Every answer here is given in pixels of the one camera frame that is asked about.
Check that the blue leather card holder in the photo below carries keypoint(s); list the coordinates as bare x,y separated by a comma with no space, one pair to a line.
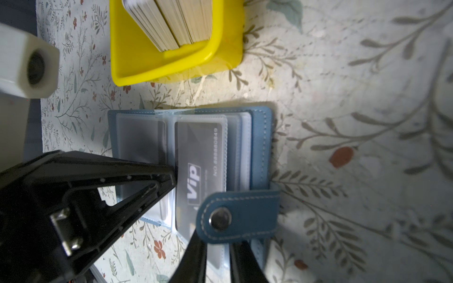
246,210

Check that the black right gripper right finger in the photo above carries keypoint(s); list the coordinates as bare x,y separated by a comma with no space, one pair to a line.
244,267

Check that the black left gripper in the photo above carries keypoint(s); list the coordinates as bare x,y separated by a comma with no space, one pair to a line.
62,211

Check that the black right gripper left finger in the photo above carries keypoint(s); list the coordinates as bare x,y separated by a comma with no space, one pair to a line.
192,267

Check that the yellow plastic card tray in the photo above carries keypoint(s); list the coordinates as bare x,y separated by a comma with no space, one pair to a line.
134,58

